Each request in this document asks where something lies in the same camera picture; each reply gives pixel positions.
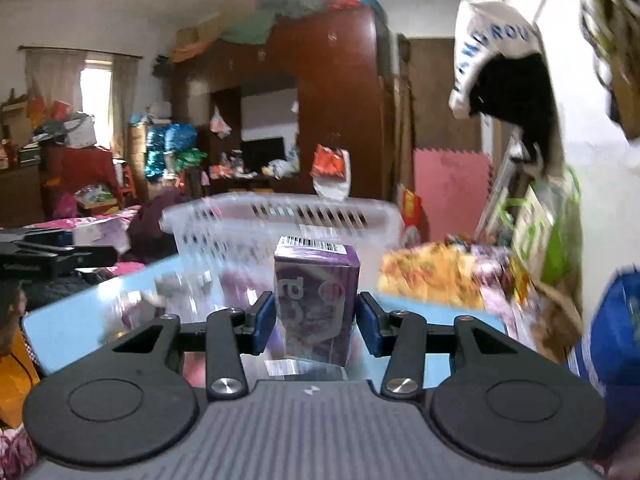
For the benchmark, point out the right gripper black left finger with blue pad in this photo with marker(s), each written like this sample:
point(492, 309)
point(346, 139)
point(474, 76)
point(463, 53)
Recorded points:
point(230, 333)

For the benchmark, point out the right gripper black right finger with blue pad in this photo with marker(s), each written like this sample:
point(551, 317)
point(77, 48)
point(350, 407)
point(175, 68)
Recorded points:
point(400, 335)

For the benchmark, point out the purple carton box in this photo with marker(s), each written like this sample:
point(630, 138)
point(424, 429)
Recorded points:
point(316, 285)

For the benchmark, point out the yellow patterned blanket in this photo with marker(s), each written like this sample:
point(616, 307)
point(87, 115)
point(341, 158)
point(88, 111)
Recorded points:
point(433, 272)

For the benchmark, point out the clear plastic basket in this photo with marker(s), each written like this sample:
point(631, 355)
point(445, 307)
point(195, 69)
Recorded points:
point(234, 235)

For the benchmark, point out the pink foam mat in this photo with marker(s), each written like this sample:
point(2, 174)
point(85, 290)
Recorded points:
point(453, 187)

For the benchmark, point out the red white hanging bag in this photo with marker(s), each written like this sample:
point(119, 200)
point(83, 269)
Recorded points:
point(331, 173)

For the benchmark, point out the green white shopping bag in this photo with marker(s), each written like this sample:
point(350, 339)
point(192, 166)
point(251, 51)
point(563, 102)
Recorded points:
point(545, 227)

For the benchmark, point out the blue plastic bags pile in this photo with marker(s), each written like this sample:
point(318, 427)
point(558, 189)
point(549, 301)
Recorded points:
point(170, 149)

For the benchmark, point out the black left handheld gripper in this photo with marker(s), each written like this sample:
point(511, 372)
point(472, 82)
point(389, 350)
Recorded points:
point(44, 254)

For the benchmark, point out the blue sleeve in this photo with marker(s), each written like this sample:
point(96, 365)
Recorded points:
point(607, 356)

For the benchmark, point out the red cabinet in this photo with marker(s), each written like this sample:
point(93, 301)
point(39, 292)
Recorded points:
point(68, 170)

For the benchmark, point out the dark wooden wardrobe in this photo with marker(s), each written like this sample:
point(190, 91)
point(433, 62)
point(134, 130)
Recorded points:
point(338, 61)

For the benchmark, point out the window curtain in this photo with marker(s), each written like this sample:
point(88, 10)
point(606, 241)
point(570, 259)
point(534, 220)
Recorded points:
point(97, 83)

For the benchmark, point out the white bag with blue letters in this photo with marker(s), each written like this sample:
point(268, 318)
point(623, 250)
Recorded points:
point(486, 29)

